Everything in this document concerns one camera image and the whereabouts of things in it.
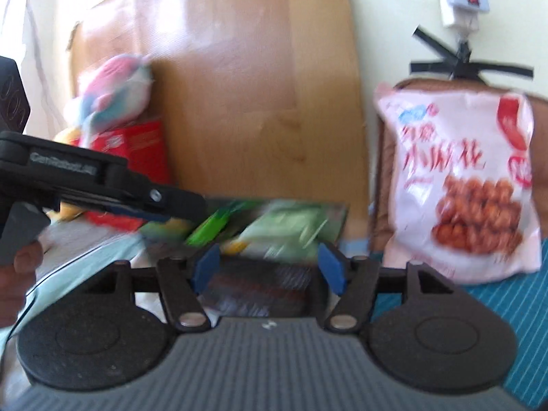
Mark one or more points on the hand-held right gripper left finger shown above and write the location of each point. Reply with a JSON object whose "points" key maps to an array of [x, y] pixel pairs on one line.
{"points": [[206, 265]]}

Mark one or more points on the black tape cross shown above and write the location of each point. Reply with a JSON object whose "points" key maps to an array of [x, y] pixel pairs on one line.
{"points": [[466, 66]]}

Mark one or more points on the black rectangular box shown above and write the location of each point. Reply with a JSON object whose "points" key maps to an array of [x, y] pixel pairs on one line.
{"points": [[265, 282]]}

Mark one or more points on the yellow snack packet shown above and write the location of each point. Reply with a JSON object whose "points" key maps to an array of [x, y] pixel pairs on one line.
{"points": [[235, 246]]}

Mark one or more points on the yellow plush toy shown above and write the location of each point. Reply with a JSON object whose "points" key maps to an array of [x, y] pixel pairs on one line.
{"points": [[68, 137]]}

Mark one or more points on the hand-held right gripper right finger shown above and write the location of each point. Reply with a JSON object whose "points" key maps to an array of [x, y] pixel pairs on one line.
{"points": [[330, 267]]}

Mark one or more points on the red gift box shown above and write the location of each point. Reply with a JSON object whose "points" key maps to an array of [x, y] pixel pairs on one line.
{"points": [[141, 145]]}

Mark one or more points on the wooden board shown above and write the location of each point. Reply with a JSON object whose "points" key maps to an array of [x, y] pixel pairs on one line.
{"points": [[257, 94]]}

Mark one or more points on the rainbow plush toy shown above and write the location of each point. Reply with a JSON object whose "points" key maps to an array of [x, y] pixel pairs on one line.
{"points": [[115, 90]]}

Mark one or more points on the pink snack bag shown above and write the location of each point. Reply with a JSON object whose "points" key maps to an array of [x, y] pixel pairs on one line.
{"points": [[462, 188]]}

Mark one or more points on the person's left hand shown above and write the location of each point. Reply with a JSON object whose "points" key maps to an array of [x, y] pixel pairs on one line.
{"points": [[19, 282]]}

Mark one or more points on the pale green snack packet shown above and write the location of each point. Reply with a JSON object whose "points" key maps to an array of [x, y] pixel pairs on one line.
{"points": [[291, 229]]}

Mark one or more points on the brown cushion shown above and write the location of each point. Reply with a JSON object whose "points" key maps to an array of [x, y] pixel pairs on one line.
{"points": [[383, 167]]}

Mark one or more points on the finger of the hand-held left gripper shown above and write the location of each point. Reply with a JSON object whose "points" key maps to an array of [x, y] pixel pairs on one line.
{"points": [[128, 213], [175, 205]]}

